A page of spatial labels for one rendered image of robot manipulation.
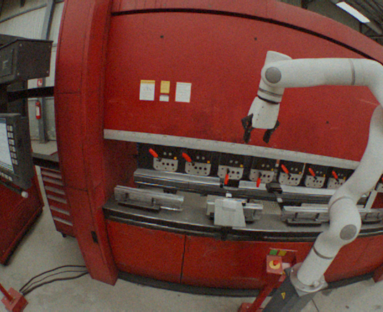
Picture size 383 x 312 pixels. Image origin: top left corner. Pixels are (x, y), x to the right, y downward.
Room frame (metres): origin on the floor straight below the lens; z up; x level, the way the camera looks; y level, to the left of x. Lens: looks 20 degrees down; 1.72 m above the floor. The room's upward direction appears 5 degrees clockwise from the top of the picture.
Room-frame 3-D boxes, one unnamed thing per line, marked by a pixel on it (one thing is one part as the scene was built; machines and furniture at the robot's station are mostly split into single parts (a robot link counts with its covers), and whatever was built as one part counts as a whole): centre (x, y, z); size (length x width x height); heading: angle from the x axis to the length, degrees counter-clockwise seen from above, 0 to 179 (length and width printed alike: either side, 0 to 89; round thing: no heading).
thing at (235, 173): (1.18, -0.25, 1.26); 0.15 x 0.09 x 0.17; 86
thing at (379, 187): (1.08, -1.64, 1.26); 0.15 x 0.09 x 0.17; 86
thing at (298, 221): (1.08, -0.87, 0.89); 0.30 x 0.05 x 0.03; 86
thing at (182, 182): (1.45, -0.69, 0.93); 2.30 x 0.14 x 0.10; 86
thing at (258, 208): (1.18, -0.33, 0.92); 0.39 x 0.06 x 0.10; 86
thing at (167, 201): (1.22, 0.28, 0.92); 0.50 x 0.06 x 0.10; 86
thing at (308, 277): (0.49, -0.58, 1.09); 0.19 x 0.19 x 0.18
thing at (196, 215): (1.09, -0.92, 0.85); 3.00 x 0.21 x 0.04; 86
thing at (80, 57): (1.43, 0.69, 1.15); 0.85 x 0.25 x 2.30; 176
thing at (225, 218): (1.03, -0.26, 1.00); 0.26 x 0.18 x 0.01; 176
